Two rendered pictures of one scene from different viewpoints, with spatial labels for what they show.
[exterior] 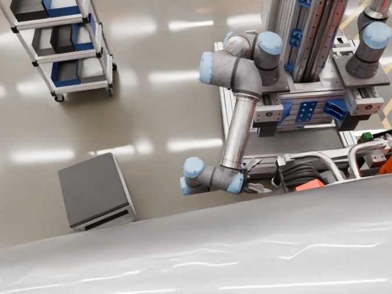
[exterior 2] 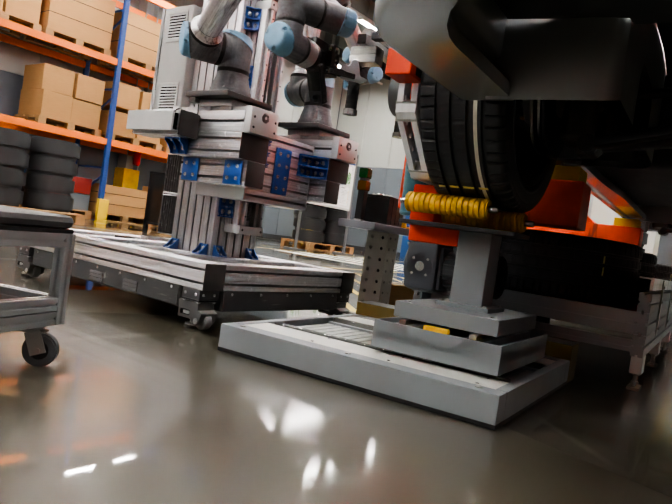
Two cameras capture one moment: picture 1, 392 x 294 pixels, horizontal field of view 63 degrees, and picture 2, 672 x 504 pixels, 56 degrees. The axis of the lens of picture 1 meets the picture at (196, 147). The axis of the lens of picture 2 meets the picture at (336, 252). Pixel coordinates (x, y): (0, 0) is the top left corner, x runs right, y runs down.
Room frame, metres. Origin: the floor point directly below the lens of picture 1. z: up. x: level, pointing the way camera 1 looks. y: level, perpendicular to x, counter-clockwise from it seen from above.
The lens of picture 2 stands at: (-0.50, 1.23, 0.39)
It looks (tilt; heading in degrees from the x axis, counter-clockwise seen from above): 2 degrees down; 305
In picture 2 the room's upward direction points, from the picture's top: 8 degrees clockwise
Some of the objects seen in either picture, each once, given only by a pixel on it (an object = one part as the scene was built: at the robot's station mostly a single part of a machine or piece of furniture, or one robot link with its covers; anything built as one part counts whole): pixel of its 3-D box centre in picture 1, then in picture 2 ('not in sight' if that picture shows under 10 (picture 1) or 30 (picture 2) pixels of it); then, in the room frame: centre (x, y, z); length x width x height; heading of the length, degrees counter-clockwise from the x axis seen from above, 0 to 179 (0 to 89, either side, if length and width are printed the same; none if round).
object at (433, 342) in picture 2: not in sight; (465, 339); (0.23, -0.53, 0.13); 0.50 x 0.36 x 0.10; 94
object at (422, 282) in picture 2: not in sight; (463, 289); (0.39, -0.83, 0.26); 0.42 x 0.18 x 0.35; 4
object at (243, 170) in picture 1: (234, 177); (320, 59); (0.61, -0.14, 0.86); 0.12 x 0.08 x 0.09; 94
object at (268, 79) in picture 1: (265, 68); (231, 84); (1.20, -0.39, 0.87); 0.15 x 0.15 x 0.10
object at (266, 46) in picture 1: (267, 49); (234, 51); (1.21, -0.38, 0.98); 0.13 x 0.12 x 0.14; 67
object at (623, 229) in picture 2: not in sight; (597, 222); (0.48, -2.96, 0.69); 0.52 x 0.17 x 0.35; 4
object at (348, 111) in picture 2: (279, 174); (353, 89); (0.62, -0.33, 0.83); 0.04 x 0.04 x 0.16
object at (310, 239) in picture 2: not in sight; (321, 223); (7.33, -9.22, 0.55); 1.40 x 0.80 x 1.09; 85
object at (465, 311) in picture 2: not in sight; (474, 275); (0.23, -0.53, 0.32); 0.40 x 0.30 x 0.28; 94
